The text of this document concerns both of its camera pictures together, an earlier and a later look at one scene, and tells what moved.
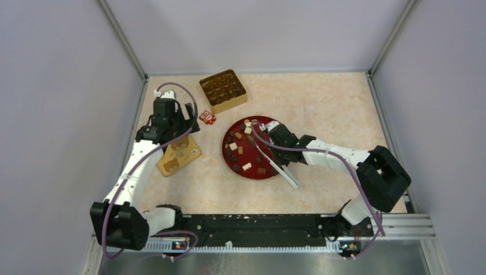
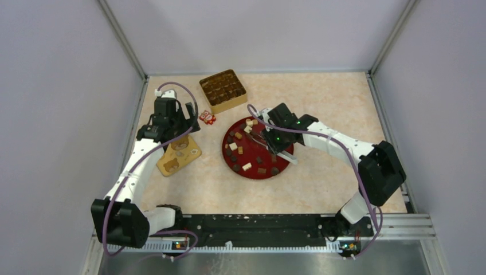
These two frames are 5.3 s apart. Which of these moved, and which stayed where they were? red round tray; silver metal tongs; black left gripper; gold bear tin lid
Moved: silver metal tongs
Stayed: gold bear tin lid; red round tray; black left gripper
